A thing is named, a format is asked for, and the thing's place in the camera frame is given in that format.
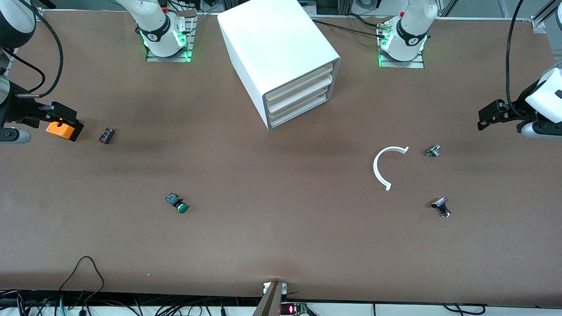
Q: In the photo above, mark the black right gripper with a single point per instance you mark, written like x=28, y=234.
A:
x=19, y=108

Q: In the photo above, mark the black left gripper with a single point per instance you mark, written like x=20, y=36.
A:
x=516, y=108

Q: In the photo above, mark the green push button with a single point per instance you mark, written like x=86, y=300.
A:
x=178, y=202

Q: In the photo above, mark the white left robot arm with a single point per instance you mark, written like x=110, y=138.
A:
x=410, y=30

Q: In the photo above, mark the white drawer cabinet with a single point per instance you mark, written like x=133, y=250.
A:
x=272, y=44

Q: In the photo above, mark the orange box with black base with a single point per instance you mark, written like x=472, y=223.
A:
x=59, y=129

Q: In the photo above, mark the small dark connector block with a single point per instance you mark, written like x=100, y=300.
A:
x=106, y=135

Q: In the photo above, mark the small silver green metal part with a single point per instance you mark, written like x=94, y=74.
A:
x=433, y=151

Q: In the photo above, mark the black knob with metal stem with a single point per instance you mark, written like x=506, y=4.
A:
x=441, y=205

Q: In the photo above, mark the white curved plastic arc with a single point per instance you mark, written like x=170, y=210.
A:
x=376, y=169

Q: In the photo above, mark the black device with red display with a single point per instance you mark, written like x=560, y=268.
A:
x=292, y=309

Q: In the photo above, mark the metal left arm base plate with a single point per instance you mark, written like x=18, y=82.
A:
x=419, y=63

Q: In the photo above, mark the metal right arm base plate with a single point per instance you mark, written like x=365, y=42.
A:
x=189, y=48

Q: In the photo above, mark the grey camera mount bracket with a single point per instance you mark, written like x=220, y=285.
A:
x=268, y=303

